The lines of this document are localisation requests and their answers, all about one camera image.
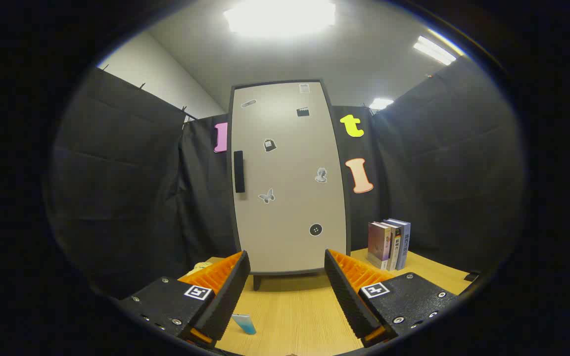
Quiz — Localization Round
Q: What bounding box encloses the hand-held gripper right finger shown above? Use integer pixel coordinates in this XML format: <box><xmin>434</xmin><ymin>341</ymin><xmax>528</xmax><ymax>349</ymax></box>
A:
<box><xmin>324</xmin><ymin>249</ymin><xmax>461</xmax><ymax>348</ymax></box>

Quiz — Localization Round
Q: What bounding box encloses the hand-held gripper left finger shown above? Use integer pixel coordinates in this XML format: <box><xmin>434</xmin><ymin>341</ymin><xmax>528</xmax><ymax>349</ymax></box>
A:
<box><xmin>117</xmin><ymin>250</ymin><xmax>252</xmax><ymax>349</ymax></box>

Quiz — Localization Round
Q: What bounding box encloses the white and blue tube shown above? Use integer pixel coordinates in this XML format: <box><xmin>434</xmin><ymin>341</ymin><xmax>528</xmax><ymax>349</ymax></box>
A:
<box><xmin>231</xmin><ymin>313</ymin><xmax>257</xmax><ymax>335</ymax></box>

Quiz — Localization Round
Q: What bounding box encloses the black door handle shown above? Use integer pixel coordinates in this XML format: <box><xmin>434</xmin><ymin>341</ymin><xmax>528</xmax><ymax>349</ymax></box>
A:
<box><xmin>234</xmin><ymin>150</ymin><xmax>245</xmax><ymax>193</ymax></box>

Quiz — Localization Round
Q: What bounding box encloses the dark grey cabinet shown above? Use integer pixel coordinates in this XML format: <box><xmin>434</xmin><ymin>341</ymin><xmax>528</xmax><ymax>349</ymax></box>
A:
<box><xmin>228</xmin><ymin>79</ymin><xmax>352</xmax><ymax>291</ymax></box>

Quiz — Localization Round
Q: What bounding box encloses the pink purple book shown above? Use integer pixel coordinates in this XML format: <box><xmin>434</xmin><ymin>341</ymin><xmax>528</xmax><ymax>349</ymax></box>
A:
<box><xmin>367</xmin><ymin>222</ymin><xmax>391</xmax><ymax>270</ymax></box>

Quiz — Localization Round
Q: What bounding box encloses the white book with yellow spine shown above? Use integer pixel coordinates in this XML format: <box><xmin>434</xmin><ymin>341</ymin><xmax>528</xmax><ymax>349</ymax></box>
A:
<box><xmin>381</xmin><ymin>221</ymin><xmax>402</xmax><ymax>271</ymax></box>

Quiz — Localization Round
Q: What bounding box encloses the grey blue book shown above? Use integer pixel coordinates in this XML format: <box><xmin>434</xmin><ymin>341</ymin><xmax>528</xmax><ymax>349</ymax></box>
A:
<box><xmin>386</xmin><ymin>218</ymin><xmax>411</xmax><ymax>270</ymax></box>

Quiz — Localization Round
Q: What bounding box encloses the long ceiling light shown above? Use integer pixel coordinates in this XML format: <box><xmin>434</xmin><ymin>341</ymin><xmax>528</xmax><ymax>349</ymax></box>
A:
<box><xmin>412</xmin><ymin>35</ymin><xmax>457</xmax><ymax>66</ymax></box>

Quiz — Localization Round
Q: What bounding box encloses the large ceiling light panel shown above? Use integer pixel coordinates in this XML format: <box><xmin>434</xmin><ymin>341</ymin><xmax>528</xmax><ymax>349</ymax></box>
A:
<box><xmin>223</xmin><ymin>0</ymin><xmax>336</xmax><ymax>38</ymax></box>

